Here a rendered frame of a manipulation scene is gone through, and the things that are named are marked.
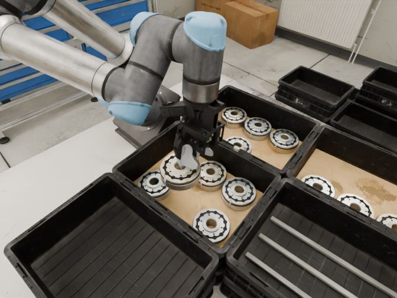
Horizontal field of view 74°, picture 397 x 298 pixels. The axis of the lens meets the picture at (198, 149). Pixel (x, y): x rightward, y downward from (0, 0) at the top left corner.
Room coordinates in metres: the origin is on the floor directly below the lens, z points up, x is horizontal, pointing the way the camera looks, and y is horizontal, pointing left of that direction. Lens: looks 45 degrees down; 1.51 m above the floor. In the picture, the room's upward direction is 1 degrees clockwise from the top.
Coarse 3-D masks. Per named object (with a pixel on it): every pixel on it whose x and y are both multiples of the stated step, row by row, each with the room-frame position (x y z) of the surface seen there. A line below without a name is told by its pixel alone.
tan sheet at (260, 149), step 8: (224, 128) 0.80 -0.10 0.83; (232, 128) 0.80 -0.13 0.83; (240, 128) 0.80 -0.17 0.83; (272, 128) 0.80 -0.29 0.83; (224, 136) 0.75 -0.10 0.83; (232, 136) 0.75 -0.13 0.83; (240, 136) 0.75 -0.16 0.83; (256, 144) 0.71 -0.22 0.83; (264, 144) 0.71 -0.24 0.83; (256, 152) 0.67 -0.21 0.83; (264, 152) 0.67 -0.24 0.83; (272, 152) 0.67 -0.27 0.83; (264, 160) 0.63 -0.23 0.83; (272, 160) 0.63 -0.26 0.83; (280, 160) 0.63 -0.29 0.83; (280, 168) 0.59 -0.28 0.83
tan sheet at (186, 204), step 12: (156, 168) 0.59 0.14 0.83; (180, 192) 0.49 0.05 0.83; (192, 192) 0.49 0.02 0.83; (204, 192) 0.49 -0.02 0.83; (216, 192) 0.49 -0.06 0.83; (168, 204) 0.44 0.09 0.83; (180, 204) 0.44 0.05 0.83; (192, 204) 0.45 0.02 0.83; (204, 204) 0.45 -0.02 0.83; (216, 204) 0.45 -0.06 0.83; (180, 216) 0.40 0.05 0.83; (192, 216) 0.40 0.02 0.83; (228, 216) 0.40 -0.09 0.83; (240, 216) 0.40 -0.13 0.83
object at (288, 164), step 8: (224, 88) 0.93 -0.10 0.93; (232, 88) 0.93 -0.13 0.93; (256, 96) 0.87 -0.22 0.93; (272, 104) 0.82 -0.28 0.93; (288, 112) 0.78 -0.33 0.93; (296, 112) 0.77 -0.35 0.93; (312, 120) 0.73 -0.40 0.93; (312, 136) 0.65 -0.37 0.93; (232, 144) 0.60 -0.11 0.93; (304, 144) 0.61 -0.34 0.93; (240, 152) 0.57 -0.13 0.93; (296, 152) 0.57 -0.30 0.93; (256, 160) 0.54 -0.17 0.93; (288, 160) 0.54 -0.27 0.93; (272, 168) 0.51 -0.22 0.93; (288, 168) 0.51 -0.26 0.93
